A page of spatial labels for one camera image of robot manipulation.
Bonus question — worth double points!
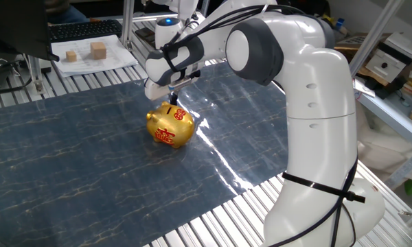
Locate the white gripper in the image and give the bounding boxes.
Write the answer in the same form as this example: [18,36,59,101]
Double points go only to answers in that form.
[144,70,202,105]

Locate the gold piggy bank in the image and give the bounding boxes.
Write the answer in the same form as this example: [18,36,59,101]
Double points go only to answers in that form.
[146,100,196,150]

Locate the large wooden cube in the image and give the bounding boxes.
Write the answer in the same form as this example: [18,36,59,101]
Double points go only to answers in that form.
[90,41,108,60]

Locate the white paper sheets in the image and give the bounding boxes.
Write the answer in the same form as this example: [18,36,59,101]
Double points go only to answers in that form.
[50,34,138,78]

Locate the black keyboard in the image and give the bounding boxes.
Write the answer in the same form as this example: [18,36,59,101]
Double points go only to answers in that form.
[47,19,124,43]

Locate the person in blue trousers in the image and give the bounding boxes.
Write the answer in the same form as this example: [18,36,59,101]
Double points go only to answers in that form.
[44,0,90,25]

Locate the dark blue marble mat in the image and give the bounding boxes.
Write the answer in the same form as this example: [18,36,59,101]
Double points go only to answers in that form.
[0,61,293,247]

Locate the black monitor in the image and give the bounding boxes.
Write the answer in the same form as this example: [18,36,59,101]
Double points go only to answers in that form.
[0,0,60,62]

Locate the white box with knob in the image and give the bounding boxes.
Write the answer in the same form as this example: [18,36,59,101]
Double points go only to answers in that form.
[365,32,412,83]

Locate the aluminium frame beam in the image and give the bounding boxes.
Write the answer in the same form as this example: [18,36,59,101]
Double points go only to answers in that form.
[348,0,406,75]
[120,0,135,47]

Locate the black monitor cable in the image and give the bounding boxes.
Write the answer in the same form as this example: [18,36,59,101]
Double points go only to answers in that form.
[0,77,34,97]

